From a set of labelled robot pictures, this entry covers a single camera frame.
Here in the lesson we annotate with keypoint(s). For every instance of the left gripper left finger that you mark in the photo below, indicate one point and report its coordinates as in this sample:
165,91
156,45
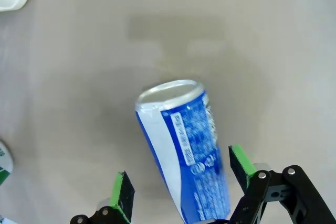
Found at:
123,197

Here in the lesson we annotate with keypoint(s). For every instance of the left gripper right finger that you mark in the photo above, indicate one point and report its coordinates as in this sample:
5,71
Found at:
256,197

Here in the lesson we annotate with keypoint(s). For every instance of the blue white drink can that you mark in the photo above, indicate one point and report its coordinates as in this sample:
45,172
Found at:
183,142

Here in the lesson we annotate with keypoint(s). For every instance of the green white drink can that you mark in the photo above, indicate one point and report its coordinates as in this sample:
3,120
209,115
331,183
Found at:
4,163

